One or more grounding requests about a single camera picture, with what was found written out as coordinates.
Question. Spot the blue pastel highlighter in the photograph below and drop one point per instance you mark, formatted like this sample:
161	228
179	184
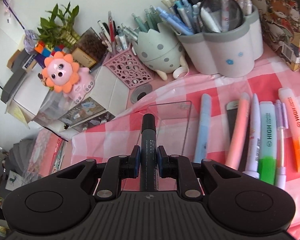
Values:
203	128

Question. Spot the white tape roll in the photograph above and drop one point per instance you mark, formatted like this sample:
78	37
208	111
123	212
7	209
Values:
182	71

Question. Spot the colourful cube puzzle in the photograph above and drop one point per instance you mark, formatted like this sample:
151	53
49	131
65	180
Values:
45	51

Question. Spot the pink lion toy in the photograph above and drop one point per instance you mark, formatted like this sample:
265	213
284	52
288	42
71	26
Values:
66	76

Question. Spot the green egg-shaped pen holder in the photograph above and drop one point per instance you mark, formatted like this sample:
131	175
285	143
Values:
160	50

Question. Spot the boxed book set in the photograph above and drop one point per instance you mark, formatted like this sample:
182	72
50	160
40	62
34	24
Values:
280	22

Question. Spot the white flower-shaped pen holder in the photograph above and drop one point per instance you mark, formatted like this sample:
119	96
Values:
231	54

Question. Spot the pink pastel highlighter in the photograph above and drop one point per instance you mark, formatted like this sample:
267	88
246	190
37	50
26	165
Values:
238	132

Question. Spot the white pen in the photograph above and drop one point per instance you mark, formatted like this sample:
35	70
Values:
251	167

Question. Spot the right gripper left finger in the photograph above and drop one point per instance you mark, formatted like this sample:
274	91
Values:
116	169

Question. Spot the white mini drawer unit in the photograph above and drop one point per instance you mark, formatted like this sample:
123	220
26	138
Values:
35	102

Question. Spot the green HIGH highlighter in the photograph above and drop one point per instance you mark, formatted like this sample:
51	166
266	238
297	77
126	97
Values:
268	144

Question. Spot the pink perforated pen holder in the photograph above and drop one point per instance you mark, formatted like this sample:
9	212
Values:
128	68

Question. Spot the grey desk grommet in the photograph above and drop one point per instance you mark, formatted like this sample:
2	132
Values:
140	92

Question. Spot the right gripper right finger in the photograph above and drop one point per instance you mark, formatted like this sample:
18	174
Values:
180	168

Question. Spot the bamboo plant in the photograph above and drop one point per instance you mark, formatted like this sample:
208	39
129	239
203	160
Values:
58	28

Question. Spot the magnifying glass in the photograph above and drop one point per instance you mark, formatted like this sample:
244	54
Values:
220	16

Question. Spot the pink checkered tablecloth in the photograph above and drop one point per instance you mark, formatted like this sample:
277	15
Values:
269	74

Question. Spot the clear plastic organizer box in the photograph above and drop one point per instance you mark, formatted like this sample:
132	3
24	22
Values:
176	125

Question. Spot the black marker pen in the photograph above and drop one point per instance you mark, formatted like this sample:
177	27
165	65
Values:
148	164

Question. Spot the orange HIGH highlighter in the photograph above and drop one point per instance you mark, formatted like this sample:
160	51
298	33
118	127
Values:
287	97

